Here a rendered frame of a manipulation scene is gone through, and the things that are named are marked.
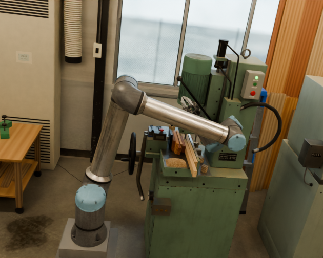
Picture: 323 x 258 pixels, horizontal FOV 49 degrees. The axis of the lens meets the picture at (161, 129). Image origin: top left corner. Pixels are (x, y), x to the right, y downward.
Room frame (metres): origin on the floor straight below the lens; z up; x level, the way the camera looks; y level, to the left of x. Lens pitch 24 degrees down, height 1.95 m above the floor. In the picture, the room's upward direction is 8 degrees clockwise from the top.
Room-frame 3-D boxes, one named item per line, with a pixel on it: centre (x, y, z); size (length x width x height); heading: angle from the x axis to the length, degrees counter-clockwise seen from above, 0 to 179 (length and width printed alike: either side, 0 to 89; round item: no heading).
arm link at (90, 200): (1.51, 0.31, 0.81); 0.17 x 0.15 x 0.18; 5
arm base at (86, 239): (1.50, 0.31, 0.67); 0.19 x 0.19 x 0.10
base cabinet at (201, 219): (2.19, -0.28, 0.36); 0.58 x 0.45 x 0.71; 99
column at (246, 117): (2.22, -0.45, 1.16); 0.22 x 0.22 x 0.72; 9
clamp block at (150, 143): (2.13, 0.03, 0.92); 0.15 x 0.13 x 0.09; 9
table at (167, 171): (2.14, -0.06, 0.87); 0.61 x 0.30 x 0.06; 9
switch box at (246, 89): (2.08, -0.50, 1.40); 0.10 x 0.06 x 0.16; 99
